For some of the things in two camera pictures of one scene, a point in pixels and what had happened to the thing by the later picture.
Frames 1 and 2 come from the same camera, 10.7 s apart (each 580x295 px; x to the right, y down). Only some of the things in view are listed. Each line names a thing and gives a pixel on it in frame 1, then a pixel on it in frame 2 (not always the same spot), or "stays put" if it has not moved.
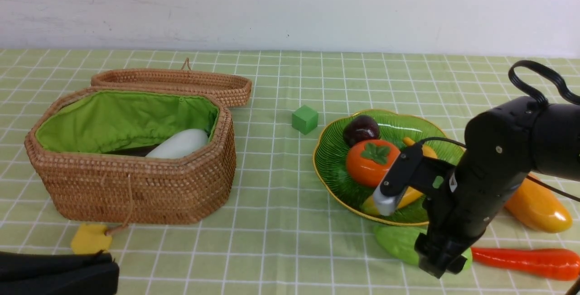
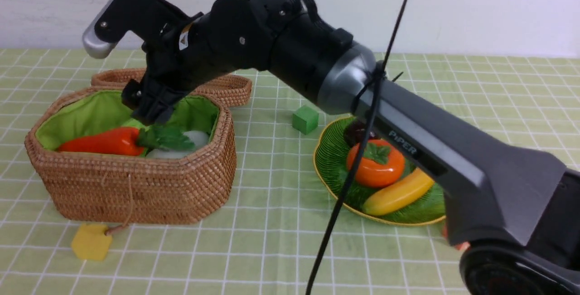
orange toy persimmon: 369,162 stays put
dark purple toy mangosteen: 362,127 stays put
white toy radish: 179,144 stays put
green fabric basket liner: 100,120 stays put
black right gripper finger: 437,255 -> 155,108
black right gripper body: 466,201 -> 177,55
